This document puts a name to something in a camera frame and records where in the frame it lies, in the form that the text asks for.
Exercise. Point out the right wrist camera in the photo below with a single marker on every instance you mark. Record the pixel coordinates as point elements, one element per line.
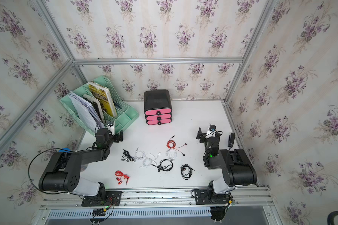
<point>211,131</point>

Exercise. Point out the white earphones middle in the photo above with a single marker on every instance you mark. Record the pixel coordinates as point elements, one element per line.
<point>149,159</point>

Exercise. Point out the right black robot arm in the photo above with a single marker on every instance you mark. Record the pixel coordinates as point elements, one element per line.
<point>234,164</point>

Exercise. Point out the black earphones right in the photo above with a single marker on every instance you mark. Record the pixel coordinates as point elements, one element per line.
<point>186,171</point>

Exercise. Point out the white earphones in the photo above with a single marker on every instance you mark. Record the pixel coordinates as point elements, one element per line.
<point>139,155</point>
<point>171,154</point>
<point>149,159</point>

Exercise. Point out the aluminium front rail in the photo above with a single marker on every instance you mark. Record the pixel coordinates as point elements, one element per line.
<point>168,197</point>

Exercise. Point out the black stapler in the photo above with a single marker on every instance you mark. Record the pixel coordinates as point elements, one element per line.
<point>231,140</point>

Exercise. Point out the black pink drawer cabinet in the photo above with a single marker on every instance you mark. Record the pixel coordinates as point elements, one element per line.
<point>157,99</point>

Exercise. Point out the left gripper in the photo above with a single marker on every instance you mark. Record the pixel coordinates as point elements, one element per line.
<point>116,139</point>

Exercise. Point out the blue lid plastic jar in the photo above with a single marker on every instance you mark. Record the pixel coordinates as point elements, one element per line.
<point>65,150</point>

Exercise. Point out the black earphones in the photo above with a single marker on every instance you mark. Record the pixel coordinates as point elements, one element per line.
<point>127,157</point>
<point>186,171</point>
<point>165,165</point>

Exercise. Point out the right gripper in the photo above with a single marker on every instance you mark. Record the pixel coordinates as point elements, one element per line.
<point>202,135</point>

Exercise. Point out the white paper stack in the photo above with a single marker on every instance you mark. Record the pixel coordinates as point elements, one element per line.
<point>86,112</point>

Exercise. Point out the black earphones middle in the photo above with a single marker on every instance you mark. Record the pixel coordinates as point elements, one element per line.
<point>165,165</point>

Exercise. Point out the red earphones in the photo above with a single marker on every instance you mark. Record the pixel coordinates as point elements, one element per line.
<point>122,178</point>
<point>171,144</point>

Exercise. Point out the white earphones left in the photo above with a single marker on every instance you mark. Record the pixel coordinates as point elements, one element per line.
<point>139,155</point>

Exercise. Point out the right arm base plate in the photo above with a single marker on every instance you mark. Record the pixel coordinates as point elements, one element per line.
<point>208,196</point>

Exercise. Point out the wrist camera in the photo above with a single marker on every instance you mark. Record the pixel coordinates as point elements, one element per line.
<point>111,128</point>
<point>211,131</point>

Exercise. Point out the pink top drawer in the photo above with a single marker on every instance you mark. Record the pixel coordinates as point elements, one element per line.
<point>158,111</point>

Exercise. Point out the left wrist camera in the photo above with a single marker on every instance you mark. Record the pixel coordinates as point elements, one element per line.
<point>111,128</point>

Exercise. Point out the yellow book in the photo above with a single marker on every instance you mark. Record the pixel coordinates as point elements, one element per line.
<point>104,96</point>

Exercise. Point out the white earphones right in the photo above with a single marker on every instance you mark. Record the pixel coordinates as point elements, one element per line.
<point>171,154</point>

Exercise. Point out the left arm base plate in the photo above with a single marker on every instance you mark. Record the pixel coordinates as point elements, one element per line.
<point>107,199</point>

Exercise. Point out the black earphones left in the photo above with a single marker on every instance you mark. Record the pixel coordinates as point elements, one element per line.
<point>127,157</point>

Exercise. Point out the green plastic file organizer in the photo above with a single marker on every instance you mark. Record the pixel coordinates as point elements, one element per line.
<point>126,113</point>

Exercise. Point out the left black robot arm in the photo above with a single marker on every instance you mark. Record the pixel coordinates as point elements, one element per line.
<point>62,174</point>

